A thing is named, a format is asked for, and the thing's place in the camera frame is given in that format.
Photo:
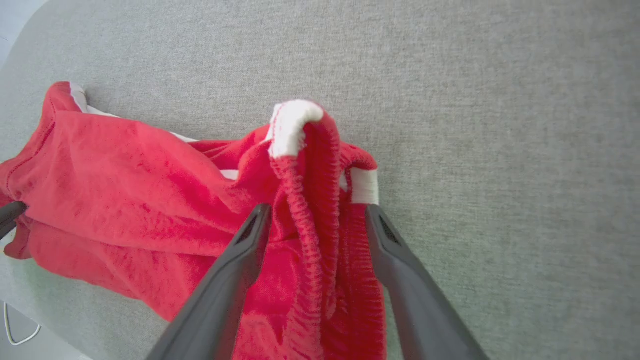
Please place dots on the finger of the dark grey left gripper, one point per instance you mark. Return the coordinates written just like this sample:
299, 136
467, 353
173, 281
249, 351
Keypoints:
9, 216

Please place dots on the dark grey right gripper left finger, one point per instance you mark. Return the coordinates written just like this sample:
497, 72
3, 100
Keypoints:
220, 295

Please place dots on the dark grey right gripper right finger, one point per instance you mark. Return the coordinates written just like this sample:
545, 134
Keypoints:
420, 300

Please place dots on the red garment with white trim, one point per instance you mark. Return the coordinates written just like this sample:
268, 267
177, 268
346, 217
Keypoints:
125, 175

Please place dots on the grey fabric sofa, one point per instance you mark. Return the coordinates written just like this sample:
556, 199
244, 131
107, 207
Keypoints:
500, 150

